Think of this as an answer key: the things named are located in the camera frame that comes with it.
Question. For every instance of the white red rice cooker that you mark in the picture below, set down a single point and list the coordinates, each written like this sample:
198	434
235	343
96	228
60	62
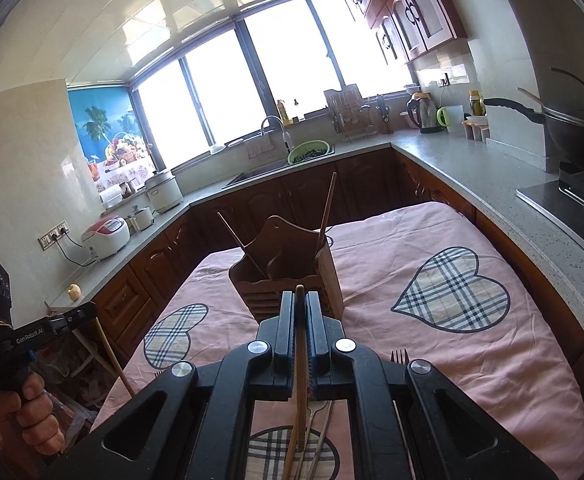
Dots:
106	237

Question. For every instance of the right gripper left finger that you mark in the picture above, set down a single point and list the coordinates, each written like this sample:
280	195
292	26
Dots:
191	422

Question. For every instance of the black wok with lid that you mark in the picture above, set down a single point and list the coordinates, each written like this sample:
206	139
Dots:
564	123

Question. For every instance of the carved wooden chopstick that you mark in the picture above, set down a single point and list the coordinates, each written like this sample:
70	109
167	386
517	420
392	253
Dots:
300	384

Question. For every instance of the green colander with vegetables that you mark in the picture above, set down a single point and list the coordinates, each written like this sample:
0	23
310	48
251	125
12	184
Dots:
308	150

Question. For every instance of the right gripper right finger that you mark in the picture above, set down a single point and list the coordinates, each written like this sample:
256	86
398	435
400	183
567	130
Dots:
409	421

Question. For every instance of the small white pot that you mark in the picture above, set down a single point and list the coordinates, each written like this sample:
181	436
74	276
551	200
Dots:
141	218

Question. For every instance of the wooden utensil holder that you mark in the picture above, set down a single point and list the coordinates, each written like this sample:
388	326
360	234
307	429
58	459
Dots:
281	257

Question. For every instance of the wooden dish rack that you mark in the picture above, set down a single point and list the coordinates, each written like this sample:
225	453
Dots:
350	114

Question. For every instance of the steel fork right side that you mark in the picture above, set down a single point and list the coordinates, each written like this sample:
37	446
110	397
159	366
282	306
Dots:
400	356

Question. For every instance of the steel electric kettle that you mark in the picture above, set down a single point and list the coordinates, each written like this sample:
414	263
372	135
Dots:
422	111

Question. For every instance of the green mug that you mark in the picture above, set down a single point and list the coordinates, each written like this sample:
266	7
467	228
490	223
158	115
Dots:
442	117

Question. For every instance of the wooden upper cabinets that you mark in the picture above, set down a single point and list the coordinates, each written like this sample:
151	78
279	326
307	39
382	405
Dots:
408	29

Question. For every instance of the white electric pressure cooker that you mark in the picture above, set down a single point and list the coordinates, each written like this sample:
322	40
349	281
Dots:
163	191

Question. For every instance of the gas stove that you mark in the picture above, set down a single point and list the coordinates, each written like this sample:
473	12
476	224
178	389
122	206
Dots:
561	201

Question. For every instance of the yellow apple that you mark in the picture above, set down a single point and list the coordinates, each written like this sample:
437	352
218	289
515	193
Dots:
74	292

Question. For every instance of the steel spoon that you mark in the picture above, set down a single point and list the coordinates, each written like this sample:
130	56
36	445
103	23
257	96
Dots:
314	407

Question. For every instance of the person's left hand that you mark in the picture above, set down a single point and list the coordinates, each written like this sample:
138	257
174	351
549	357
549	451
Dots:
27	419

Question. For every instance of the wall power socket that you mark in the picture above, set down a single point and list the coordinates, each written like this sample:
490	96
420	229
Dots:
53	236

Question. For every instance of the pink heart-patterned tablecloth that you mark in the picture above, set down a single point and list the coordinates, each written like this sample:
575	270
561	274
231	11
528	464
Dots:
421	279

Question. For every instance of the tropical fruit poster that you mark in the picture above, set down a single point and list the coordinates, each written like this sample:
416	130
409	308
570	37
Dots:
110	137

